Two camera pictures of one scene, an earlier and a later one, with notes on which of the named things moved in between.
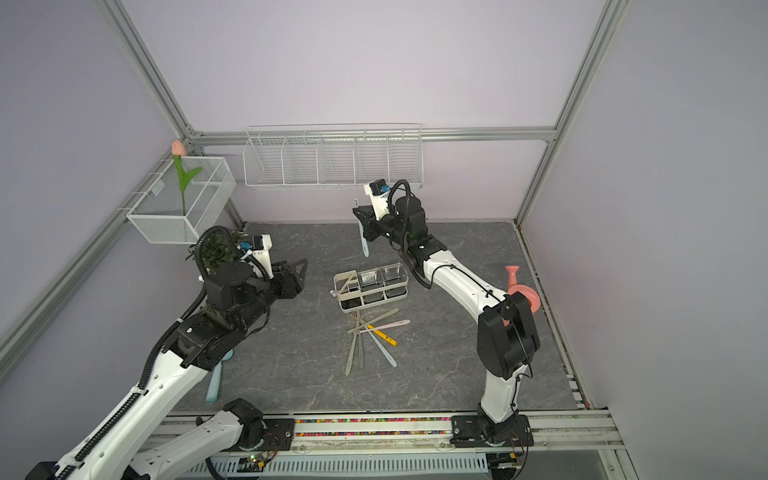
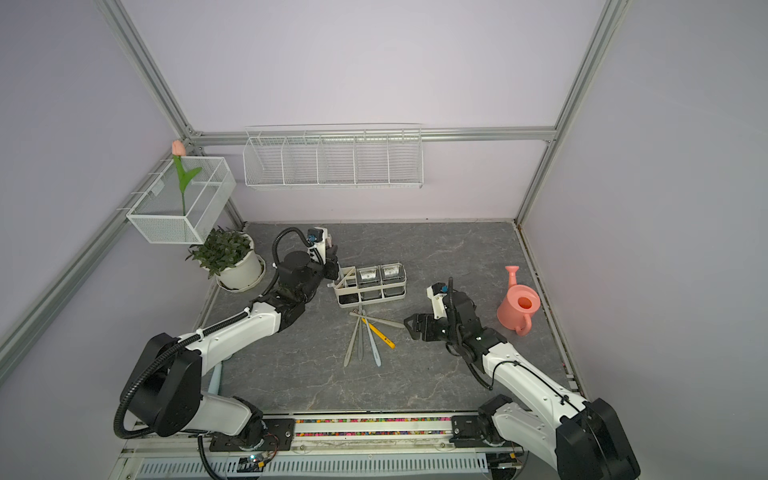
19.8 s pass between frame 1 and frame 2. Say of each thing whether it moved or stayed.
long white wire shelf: stayed
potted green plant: stayed
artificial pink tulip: stayed
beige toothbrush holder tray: stayed
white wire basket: stayed
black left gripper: moved
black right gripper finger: moved
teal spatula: stayed
